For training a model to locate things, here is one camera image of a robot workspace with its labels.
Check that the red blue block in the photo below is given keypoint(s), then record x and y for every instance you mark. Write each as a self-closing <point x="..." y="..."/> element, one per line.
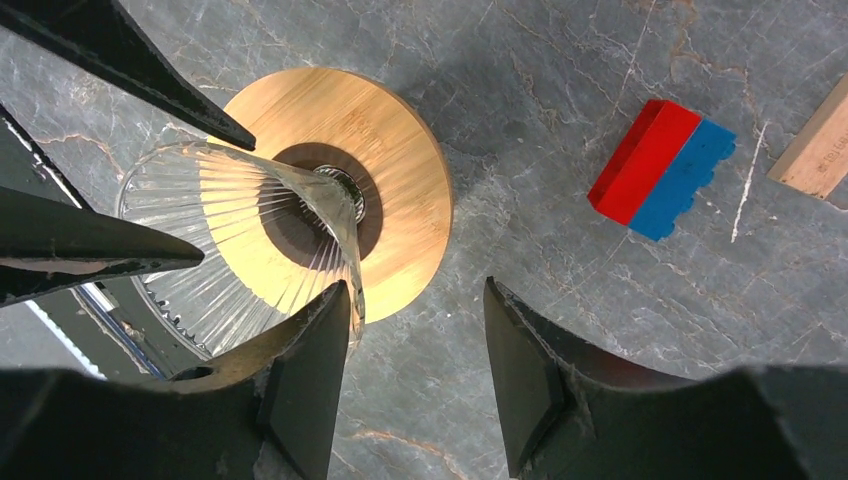
<point x="666" y="156"/>

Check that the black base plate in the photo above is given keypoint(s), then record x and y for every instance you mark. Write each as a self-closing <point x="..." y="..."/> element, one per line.
<point x="106" y="329"/>

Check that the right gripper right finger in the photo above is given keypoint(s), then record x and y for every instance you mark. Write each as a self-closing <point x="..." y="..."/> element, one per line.
<point x="570" y="410"/>

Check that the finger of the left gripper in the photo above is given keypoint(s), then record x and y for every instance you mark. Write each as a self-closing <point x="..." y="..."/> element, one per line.
<point x="103" y="39"/>
<point x="47" y="246"/>

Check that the clear glass dripper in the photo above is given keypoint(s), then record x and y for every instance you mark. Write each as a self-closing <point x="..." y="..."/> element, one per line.
<point x="273" y="238"/>

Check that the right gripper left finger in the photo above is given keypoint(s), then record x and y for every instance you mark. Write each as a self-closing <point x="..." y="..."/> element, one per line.
<point x="263" y="410"/>

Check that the long wooden block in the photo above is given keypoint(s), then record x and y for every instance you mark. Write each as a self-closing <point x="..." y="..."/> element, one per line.
<point x="815" y="162"/>

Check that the wooden ring holder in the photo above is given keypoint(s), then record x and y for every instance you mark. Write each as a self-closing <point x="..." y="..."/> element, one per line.
<point x="313" y="116"/>

